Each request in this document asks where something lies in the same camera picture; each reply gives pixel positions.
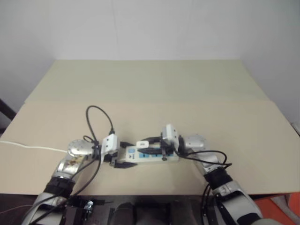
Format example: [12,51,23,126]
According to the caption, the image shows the orange object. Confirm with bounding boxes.
[255,191,300,225]

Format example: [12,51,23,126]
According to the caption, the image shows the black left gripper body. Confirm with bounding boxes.
[104,152,120,164]

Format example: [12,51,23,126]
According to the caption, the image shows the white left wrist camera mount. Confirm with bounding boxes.
[101,134,121,162]

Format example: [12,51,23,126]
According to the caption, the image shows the white power strip cord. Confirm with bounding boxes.
[0,140,68,153]

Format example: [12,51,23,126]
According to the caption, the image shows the dark rounded shape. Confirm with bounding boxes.
[112,201,137,225]

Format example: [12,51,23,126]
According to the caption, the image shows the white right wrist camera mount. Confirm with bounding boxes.
[161,123,180,146]

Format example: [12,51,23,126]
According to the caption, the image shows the dark furniture piece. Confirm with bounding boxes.
[0,97,17,135]

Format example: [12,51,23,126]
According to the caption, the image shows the white blue power strip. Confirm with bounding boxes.
[116,144,180,166]

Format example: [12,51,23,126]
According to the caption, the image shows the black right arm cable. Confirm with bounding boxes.
[174,135,233,225]

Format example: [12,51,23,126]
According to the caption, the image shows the beige cardboard sheet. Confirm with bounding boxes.
[0,100,300,196]

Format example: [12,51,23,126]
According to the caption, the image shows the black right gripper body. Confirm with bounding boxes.
[160,140,177,163]

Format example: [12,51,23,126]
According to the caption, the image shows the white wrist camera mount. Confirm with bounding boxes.
[161,123,180,146]
[101,134,121,162]

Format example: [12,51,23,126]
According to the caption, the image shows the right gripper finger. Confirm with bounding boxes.
[138,147,162,156]
[140,135,163,144]

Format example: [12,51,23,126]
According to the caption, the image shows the thin white wire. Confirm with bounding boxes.
[0,204,32,213]

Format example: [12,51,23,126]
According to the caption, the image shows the silver metal clamp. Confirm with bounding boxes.
[84,200,95,215]

